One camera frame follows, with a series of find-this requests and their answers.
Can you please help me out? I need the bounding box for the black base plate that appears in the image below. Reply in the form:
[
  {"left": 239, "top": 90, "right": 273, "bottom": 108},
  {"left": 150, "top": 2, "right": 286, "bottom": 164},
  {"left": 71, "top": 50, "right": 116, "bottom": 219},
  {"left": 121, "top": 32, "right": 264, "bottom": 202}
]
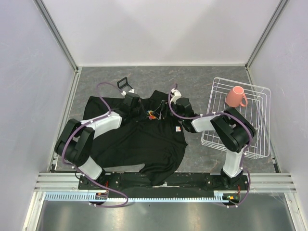
[{"left": 78, "top": 171, "right": 251, "bottom": 199}]

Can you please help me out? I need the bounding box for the slotted cable duct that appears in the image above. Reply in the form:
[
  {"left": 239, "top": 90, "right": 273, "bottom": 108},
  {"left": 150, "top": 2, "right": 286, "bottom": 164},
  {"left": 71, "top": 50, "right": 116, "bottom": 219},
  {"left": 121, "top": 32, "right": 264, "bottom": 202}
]
[{"left": 44, "top": 192, "right": 228, "bottom": 203}]

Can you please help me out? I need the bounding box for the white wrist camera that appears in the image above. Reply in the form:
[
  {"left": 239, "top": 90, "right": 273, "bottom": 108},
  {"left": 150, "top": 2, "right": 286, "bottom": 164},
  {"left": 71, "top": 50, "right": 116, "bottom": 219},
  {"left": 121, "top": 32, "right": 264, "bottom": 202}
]
[
  {"left": 121, "top": 89, "right": 135, "bottom": 96},
  {"left": 169, "top": 88, "right": 182, "bottom": 103}
]

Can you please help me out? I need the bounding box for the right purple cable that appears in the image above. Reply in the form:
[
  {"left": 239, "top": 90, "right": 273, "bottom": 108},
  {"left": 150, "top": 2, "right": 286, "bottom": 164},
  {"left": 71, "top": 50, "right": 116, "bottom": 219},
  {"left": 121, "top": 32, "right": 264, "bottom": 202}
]
[{"left": 167, "top": 83, "right": 251, "bottom": 209}]

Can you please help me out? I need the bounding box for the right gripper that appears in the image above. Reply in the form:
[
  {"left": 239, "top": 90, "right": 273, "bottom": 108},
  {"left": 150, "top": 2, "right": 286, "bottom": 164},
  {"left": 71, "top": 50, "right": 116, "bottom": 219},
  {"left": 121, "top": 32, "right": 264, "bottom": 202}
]
[{"left": 151, "top": 100, "right": 184, "bottom": 122}]

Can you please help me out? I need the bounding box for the white wire basket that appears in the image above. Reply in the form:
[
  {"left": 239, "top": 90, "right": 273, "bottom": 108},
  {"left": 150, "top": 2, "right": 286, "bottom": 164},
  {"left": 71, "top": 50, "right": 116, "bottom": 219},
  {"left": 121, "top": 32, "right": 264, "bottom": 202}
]
[{"left": 207, "top": 77, "right": 270, "bottom": 159}]

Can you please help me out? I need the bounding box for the black phone stand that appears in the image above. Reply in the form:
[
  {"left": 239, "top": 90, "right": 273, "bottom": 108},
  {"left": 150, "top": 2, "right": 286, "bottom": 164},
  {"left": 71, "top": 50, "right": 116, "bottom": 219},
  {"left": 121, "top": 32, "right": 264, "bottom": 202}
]
[{"left": 117, "top": 77, "right": 133, "bottom": 92}]

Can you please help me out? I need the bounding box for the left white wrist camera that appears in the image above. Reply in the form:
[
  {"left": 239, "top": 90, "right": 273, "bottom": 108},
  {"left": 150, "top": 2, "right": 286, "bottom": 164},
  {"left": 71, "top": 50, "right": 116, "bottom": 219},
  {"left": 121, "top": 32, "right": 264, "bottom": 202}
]
[{"left": 121, "top": 89, "right": 135, "bottom": 96}]

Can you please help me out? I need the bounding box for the pink mug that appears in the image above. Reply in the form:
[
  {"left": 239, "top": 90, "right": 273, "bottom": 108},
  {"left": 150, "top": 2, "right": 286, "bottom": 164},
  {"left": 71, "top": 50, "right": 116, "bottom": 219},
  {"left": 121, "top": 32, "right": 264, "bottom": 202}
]
[{"left": 226, "top": 86, "right": 248, "bottom": 108}]

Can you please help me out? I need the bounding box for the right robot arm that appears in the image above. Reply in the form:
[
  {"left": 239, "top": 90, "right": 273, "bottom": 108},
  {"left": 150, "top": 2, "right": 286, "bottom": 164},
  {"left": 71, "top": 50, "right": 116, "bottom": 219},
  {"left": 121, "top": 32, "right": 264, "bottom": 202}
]
[{"left": 153, "top": 97, "right": 256, "bottom": 190}]

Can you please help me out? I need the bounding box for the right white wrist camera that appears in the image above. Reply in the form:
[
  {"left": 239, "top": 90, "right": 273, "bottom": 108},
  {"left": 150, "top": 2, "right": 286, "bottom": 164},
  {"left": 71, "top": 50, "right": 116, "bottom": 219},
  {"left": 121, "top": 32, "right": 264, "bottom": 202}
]
[{"left": 169, "top": 88, "right": 182, "bottom": 103}]

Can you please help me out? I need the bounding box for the black polo shirt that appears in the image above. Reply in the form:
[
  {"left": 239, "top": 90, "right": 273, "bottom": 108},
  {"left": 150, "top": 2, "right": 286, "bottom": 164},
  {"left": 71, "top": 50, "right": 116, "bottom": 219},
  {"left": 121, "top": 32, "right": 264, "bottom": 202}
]
[{"left": 73, "top": 90, "right": 187, "bottom": 186}]

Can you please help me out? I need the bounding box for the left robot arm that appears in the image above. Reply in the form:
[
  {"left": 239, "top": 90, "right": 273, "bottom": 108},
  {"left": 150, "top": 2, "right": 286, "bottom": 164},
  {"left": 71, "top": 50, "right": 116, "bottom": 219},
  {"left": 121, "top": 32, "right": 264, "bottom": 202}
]
[{"left": 54, "top": 92, "right": 151, "bottom": 189}]

